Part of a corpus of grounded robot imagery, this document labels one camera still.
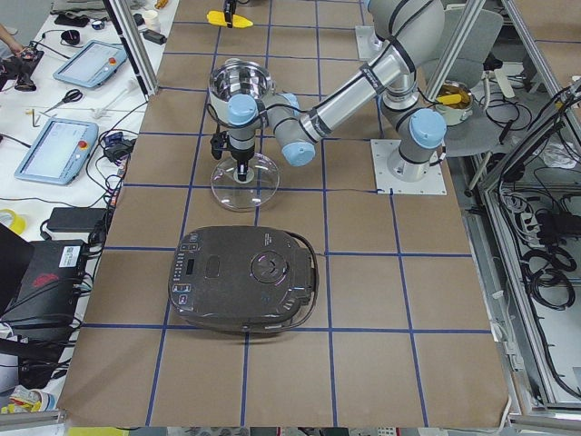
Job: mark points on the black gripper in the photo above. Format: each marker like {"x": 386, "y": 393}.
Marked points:
{"x": 241, "y": 156}

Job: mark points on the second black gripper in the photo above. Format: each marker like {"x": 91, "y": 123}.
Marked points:
{"x": 229, "y": 7}

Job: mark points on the yellow toy corn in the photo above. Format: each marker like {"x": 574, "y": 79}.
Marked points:
{"x": 221, "y": 19}

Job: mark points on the glass pot lid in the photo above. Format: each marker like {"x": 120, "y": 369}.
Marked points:
{"x": 261, "y": 183}

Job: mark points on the white steel cooking pot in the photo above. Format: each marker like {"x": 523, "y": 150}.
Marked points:
{"x": 236, "y": 88}

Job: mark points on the steel pot on chair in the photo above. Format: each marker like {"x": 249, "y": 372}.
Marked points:
{"x": 454, "y": 103}

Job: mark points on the black power adapter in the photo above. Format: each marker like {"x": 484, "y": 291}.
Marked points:
{"x": 154, "y": 37}

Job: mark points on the dark grey rice cooker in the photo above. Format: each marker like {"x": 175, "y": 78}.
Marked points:
{"x": 244, "y": 279}

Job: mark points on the far blue teach pendant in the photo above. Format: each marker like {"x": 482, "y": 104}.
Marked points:
{"x": 93, "y": 65}

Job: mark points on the blue teach pendant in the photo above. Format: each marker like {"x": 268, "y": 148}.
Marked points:
{"x": 59, "y": 152}
{"x": 93, "y": 65}

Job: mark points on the black scissors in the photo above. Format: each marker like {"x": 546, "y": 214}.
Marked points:
{"x": 71, "y": 96}

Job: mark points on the near blue teach pendant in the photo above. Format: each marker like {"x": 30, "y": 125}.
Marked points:
{"x": 59, "y": 152}

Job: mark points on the yellow tape roll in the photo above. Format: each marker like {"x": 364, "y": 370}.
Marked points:
{"x": 11, "y": 220}

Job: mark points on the aluminium frame post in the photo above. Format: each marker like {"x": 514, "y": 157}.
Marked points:
{"x": 123, "y": 22}

